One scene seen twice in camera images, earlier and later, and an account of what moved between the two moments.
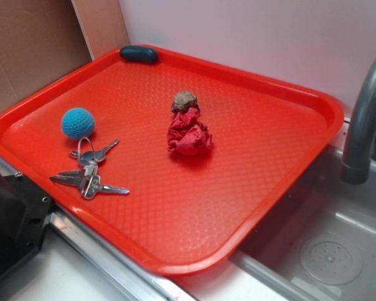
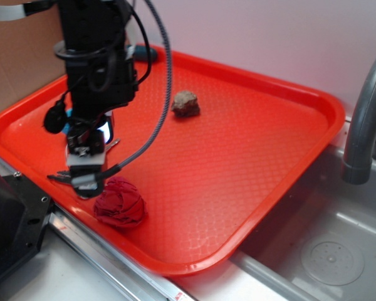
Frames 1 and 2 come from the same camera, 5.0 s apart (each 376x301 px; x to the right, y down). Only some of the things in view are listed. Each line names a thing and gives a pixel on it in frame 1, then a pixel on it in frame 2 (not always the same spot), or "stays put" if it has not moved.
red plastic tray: (170, 160) stays put
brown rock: (183, 101) stays put
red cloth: (188, 136) → (120, 204)
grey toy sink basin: (328, 241) stays put
